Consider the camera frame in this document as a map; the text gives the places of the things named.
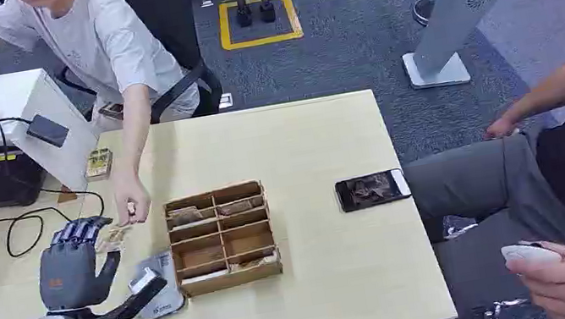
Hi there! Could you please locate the person's right hand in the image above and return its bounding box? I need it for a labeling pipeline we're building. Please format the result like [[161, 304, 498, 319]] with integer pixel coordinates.
[[108, 165, 156, 229]]

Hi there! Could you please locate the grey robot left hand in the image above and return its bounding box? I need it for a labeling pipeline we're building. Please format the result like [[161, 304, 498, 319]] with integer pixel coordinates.
[[30, 212, 129, 316]]

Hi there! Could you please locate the white handheld remote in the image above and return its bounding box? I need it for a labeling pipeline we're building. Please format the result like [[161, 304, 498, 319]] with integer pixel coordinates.
[[499, 236, 565, 276]]

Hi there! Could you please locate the stack of printed cards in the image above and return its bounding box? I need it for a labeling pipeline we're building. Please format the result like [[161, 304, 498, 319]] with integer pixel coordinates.
[[81, 146, 118, 184]]

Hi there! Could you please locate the brown card in box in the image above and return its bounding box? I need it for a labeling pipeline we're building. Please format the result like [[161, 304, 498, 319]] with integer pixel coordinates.
[[167, 204, 208, 229], [217, 196, 256, 218]]

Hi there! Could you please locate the small brown wooden wedge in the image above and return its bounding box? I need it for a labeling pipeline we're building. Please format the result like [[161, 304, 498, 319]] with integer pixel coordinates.
[[54, 183, 80, 206]]

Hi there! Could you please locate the grey plastic pouch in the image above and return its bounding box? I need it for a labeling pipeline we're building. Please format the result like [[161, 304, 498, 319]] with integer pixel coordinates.
[[128, 247, 190, 319]]

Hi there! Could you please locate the wooden compartment card box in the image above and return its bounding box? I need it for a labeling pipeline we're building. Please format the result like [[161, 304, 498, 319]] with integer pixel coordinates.
[[161, 177, 287, 301]]

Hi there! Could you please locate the small black flat device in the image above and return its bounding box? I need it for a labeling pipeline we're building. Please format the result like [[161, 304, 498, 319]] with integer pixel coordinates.
[[23, 109, 73, 153]]

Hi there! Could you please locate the white card in box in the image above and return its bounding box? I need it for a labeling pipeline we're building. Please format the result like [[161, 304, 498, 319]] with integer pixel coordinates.
[[180, 267, 230, 287]]

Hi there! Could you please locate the black desktop device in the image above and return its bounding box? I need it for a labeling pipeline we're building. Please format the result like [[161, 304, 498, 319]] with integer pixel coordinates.
[[0, 141, 52, 211]]

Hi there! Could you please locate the white desk stand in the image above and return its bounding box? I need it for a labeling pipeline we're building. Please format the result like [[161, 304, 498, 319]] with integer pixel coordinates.
[[0, 60, 108, 205]]

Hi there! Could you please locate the person in pale shirt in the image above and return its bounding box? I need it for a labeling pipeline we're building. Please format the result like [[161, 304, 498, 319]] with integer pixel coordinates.
[[0, 0, 219, 248]]

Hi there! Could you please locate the black office chair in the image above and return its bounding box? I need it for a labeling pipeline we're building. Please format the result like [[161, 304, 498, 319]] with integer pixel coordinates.
[[42, 0, 229, 140]]

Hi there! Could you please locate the yellow floor tape square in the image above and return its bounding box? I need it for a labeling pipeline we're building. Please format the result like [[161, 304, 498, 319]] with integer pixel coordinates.
[[214, 0, 306, 53]]

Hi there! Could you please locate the black smartphone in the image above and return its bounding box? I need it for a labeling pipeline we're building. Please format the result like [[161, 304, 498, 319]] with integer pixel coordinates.
[[332, 165, 414, 215]]

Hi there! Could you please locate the grey standing kiosk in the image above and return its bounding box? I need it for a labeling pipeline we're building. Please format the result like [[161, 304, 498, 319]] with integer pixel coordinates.
[[392, 0, 524, 93]]

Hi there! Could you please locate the black round floor object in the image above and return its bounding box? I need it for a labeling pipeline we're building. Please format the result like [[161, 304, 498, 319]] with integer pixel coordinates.
[[409, 0, 443, 30]]

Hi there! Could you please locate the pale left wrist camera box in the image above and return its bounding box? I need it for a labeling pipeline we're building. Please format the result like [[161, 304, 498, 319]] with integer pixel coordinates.
[[125, 265, 170, 299]]

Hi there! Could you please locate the black cable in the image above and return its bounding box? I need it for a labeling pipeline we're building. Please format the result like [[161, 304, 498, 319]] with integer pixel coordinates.
[[0, 169, 112, 261]]

